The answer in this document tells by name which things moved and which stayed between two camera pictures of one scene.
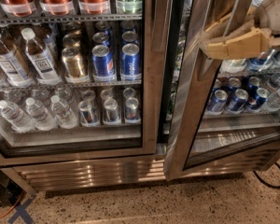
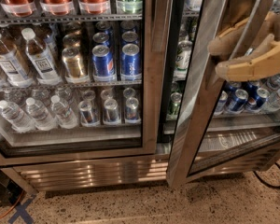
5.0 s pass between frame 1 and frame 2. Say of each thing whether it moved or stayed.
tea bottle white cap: stayed
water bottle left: stayed
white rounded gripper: moved
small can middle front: stayed
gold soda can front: stayed
